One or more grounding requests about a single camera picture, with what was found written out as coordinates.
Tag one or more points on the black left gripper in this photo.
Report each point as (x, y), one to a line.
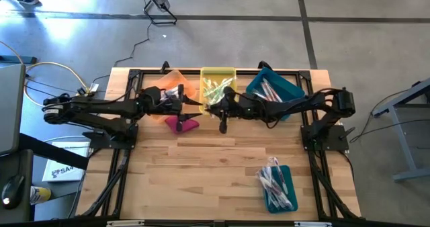
(168, 106)

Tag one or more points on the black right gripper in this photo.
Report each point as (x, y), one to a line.
(242, 107)

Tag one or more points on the green toothbrush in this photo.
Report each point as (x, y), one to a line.
(211, 92)
(225, 83)
(216, 92)
(206, 84)
(220, 90)
(213, 99)

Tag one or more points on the purple toothbrush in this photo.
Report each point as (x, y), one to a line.
(277, 200)
(268, 175)
(265, 178)
(280, 173)
(262, 175)
(282, 195)
(273, 190)

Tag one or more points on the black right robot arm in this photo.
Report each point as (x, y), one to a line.
(302, 104)

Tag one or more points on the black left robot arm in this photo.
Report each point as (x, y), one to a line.
(94, 109)

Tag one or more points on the magenta plastic container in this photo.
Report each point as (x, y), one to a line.
(188, 126)

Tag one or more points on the orange translucent plastic bin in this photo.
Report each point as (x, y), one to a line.
(174, 77)

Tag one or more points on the yellow translucent plastic bin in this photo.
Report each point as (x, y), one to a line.
(218, 72)

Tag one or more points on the black table clamp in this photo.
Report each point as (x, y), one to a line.
(164, 66)
(263, 65)

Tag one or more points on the blue plastic bin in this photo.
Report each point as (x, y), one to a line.
(289, 86)

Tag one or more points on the small teal plastic bin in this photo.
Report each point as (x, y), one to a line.
(289, 183)

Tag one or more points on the power strip with plugs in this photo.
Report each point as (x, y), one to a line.
(84, 92)

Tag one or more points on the white label strip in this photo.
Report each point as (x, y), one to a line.
(312, 224)
(124, 223)

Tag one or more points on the white printed box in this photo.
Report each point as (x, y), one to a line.
(64, 173)

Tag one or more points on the black desk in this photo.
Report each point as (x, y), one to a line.
(50, 151)

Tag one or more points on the yellow can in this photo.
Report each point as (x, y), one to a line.
(40, 195)

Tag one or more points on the grey laptop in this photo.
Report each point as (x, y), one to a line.
(11, 109)

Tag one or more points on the blue floor bar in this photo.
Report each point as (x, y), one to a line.
(16, 59)

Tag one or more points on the grey metal table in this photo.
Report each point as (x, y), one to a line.
(403, 146)

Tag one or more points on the black computer mouse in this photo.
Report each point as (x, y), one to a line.
(13, 190)

